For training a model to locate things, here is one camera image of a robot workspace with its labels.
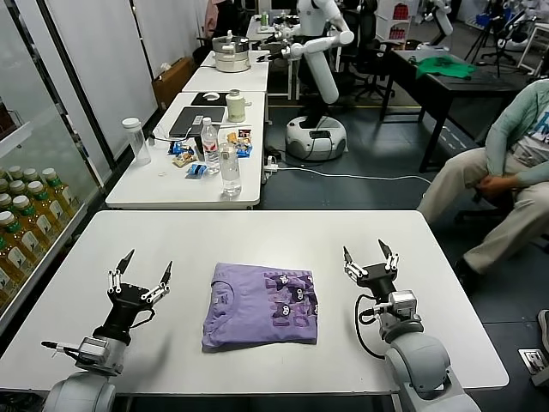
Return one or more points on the white robot arm with black joint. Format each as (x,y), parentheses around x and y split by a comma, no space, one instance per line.
(442,21)

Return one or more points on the silver floor outlet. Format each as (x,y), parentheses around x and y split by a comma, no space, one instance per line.
(534,360)

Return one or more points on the cream mug with lid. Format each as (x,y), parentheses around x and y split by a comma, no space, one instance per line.
(235,106)

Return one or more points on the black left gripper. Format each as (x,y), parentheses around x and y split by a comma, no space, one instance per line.
(126,307)

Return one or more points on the white steamer pot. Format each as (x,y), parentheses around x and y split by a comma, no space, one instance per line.
(231,55)

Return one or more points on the glass door cabinet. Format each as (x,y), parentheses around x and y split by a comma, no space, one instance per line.
(43,107)

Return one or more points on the white side table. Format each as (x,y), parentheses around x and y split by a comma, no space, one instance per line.
(141,189)

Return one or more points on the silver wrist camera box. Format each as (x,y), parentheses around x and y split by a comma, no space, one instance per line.
(402,304)
(95,354)

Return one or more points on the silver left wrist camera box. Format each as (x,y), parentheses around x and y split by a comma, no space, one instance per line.
(95,354)

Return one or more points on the grey closed laptop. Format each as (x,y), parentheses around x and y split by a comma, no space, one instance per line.
(210,116)

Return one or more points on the black snack packet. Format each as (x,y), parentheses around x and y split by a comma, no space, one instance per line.
(244,133)

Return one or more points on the purple t-shirt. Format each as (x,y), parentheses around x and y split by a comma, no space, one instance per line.
(257,309)

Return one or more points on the brown cardboard box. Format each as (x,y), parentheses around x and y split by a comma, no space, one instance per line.
(171,83)

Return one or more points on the seated person in green shirt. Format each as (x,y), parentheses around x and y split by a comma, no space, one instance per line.
(506,141)

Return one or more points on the white power strip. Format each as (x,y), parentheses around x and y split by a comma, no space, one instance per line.
(269,163)

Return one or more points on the large clear water bottle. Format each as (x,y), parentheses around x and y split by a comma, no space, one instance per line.
(230,171)

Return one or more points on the white shelf with red boxes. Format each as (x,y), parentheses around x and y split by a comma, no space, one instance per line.
(398,19)

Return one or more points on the black office chair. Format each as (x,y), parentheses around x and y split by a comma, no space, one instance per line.
(364,47)

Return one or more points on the white computer mouse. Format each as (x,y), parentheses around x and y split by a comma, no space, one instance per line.
(209,95)

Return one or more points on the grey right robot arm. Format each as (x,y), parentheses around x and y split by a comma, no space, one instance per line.
(420,365)

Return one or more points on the black mouse pad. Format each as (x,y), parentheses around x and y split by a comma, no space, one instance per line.
(197,100)

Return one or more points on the small grey remote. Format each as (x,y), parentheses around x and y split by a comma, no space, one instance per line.
(197,119)

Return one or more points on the clear tumbler with white lid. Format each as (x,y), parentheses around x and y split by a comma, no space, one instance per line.
(138,141)

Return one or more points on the large blue snack packet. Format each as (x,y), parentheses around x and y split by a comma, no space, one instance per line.
(244,148)

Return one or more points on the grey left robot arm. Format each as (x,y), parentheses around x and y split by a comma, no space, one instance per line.
(86,386)

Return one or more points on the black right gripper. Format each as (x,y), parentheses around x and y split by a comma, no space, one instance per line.
(377,279)

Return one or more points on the small blue snack packet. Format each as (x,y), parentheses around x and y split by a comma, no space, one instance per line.
(195,170)

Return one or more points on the white table with steamer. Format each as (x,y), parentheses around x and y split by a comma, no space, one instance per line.
(231,80)

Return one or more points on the water bottle with red label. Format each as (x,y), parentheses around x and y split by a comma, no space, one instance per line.
(209,147)

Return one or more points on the small green bottle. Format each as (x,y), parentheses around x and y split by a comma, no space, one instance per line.
(264,18)

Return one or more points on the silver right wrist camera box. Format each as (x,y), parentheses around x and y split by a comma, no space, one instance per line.
(402,304)

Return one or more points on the blue and white snack packet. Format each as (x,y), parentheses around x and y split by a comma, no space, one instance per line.
(178,148)

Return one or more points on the brown snack packet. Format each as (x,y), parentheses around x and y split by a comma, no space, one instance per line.
(184,160)

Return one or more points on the black desk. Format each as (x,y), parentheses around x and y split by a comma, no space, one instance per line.
(476,83)

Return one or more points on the yellow tea bottle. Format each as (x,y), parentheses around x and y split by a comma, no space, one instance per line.
(10,258)
(4,200)
(4,282)
(58,192)
(45,204)
(16,187)
(17,237)
(32,219)
(13,172)
(30,174)

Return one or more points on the white humanoid robot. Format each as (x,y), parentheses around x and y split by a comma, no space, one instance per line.
(319,68)

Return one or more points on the person in pink top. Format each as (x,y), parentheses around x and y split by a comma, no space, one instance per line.
(210,17)

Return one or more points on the green cloth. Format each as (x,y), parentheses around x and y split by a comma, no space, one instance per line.
(442,68)

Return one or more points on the yellow snack packet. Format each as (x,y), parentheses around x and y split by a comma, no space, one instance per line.
(231,137)

